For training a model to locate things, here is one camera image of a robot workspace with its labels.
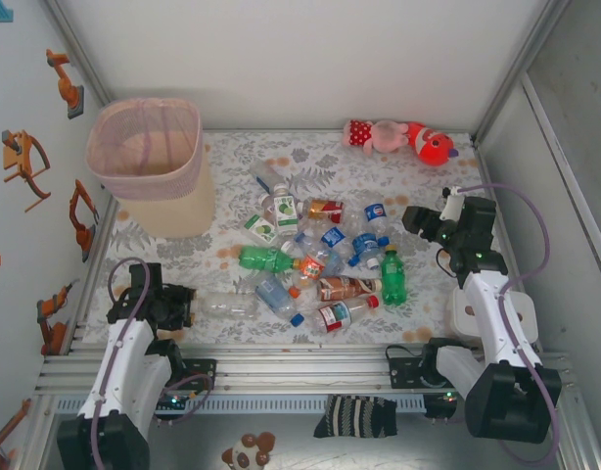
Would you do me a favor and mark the pink pig plush toy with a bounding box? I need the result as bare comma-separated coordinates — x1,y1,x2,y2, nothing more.
342,118,412,157

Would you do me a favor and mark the clear water bottle blue label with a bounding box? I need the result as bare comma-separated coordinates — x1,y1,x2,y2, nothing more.
279,225,351,257

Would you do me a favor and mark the black white striped sock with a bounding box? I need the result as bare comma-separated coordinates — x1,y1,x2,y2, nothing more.
313,394,398,440

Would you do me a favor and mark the floral fern print tablecloth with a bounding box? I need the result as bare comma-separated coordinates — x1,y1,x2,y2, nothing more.
81,129,522,347

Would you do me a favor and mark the beige slatted plastic bin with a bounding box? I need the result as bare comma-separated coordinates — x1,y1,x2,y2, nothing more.
86,96,217,240

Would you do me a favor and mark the black controller board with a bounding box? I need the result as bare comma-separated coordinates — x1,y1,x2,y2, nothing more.
424,391,461,420
153,391,197,412

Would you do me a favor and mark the red fish plush toy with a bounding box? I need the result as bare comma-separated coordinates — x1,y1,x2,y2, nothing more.
405,120,459,168

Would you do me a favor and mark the brown coffee drink bottle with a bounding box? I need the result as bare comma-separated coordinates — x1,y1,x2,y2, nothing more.
316,275,384,304

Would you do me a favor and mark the lime label bottle white cap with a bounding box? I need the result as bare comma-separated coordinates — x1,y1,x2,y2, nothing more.
272,182,301,237

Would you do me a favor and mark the green white label bottle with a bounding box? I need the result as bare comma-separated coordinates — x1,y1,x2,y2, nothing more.
243,213,281,246

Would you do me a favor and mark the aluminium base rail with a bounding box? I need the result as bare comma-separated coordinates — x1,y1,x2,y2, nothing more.
34,344,574,399

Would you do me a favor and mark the clear bottle blue purple label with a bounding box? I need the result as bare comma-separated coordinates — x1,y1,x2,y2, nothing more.
324,243,354,276

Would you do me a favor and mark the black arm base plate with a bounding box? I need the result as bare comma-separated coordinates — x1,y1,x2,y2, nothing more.
386,345,432,392
180,358,218,392

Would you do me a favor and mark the aluminium corner post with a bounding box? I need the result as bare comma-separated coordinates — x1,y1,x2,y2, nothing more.
469,0,574,146
41,0,115,107

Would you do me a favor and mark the large green plastic bottle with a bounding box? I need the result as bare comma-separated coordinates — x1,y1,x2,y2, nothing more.
238,246,302,274

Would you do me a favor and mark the white label bottle red cap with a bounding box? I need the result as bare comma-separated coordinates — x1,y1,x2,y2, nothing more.
311,295,381,336

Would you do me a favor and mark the white slotted cable duct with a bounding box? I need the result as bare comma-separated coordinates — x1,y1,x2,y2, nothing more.
53,394,428,416

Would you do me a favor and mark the orange claw machine wall sticker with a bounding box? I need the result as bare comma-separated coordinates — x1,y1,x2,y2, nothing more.
0,128,53,213

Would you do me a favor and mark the brown white dog plush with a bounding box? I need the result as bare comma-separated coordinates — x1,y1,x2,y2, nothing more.
220,431,276,470

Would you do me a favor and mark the white tissue box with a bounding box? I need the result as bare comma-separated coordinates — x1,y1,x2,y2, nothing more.
446,286,539,352

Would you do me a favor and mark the green soda bottle yellow cap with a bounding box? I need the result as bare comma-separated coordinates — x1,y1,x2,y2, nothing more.
380,243,410,307

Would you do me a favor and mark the large clear plastic bottle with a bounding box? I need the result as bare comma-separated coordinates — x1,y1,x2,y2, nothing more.
195,290,261,321

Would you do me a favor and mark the aluminium side rail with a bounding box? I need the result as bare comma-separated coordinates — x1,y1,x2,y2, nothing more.
60,195,118,353

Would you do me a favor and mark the orange label bottle orange cap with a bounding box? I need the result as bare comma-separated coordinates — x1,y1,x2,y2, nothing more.
288,247,332,299

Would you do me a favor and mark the small clear pinkish bottle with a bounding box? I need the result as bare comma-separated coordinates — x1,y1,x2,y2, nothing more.
258,192,278,224

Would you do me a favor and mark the blue cola label bottle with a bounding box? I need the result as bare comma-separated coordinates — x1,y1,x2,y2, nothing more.
362,201,391,237

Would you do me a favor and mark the grey wall panel trim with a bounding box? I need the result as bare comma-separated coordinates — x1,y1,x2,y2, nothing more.
520,70,601,305

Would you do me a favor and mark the crushed blue label bottle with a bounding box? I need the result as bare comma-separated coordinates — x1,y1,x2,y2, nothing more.
351,232,391,270

